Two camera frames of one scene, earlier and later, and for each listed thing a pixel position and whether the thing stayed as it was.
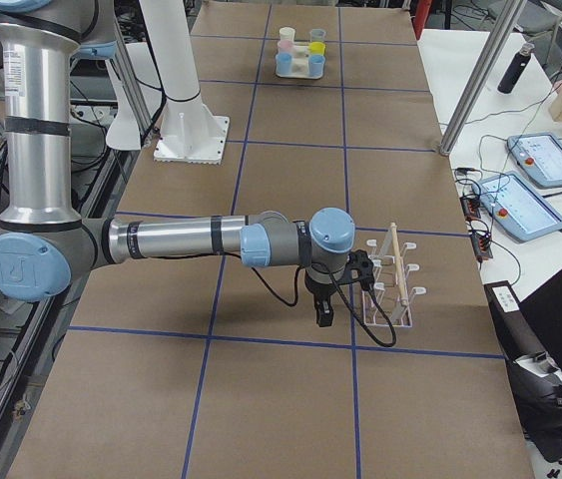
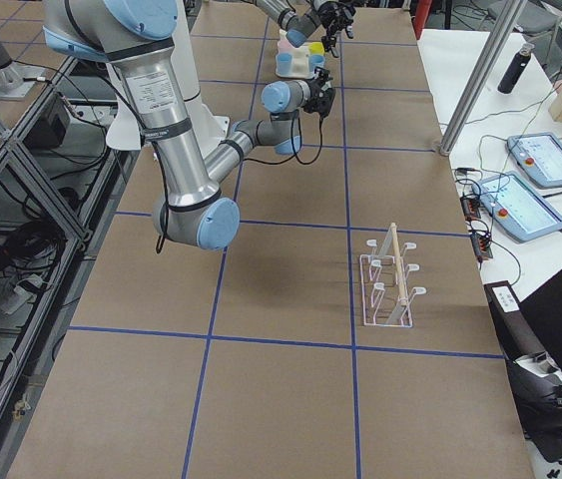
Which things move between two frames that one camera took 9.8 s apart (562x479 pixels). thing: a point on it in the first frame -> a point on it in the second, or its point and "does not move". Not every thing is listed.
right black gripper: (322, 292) -> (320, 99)
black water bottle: (516, 69) does not move
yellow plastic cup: (316, 48) does not move
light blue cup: (315, 64) does not move
